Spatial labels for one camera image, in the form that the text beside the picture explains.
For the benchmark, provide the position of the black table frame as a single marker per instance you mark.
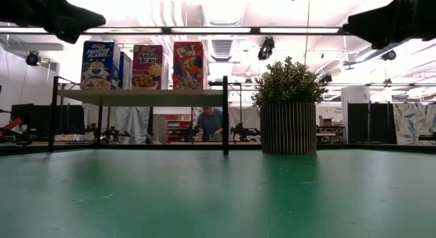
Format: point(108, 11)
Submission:
point(340, 146)

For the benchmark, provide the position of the leaf print curtain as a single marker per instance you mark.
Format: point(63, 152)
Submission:
point(413, 123)

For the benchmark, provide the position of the wooden shelf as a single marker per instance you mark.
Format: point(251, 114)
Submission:
point(143, 98)

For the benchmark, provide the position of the black partition panel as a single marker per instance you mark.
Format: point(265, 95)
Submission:
point(371, 123)

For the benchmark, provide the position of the black ceiling spotlight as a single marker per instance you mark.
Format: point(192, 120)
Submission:
point(33, 58)
point(389, 55)

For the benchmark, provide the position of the dark monitor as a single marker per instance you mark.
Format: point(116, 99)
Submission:
point(41, 118)

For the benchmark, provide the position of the black bar with light strips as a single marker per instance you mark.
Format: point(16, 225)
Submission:
point(167, 30)

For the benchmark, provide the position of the person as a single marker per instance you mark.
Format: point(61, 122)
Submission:
point(208, 122)

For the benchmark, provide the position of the Raisin Bran cereal box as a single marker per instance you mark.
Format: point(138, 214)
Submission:
point(147, 65)

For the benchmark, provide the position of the Frosted Flakes cereal box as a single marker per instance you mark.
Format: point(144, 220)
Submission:
point(125, 72)
point(98, 65)

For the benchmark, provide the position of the black metal shelf frame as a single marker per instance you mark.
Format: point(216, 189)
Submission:
point(225, 129)

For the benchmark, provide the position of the white cloth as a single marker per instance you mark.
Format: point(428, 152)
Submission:
point(129, 123)

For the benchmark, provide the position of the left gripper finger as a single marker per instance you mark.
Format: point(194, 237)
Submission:
point(68, 31)
point(68, 11)

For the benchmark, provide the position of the green table mat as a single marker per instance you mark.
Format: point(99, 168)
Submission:
point(204, 204)

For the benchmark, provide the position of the potted plant in striped pot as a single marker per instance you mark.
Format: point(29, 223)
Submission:
point(289, 129)

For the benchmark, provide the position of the red cabinet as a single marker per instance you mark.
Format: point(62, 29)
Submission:
point(177, 125)

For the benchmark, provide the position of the Froot Loops cereal box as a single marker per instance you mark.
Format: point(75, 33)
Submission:
point(188, 65)

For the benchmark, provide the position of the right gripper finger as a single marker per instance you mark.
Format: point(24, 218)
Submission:
point(391, 14)
point(385, 35)

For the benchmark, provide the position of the black overhead camera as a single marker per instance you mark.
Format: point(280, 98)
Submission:
point(266, 48)

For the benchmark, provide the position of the cardboard box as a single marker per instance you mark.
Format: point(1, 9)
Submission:
point(327, 121)

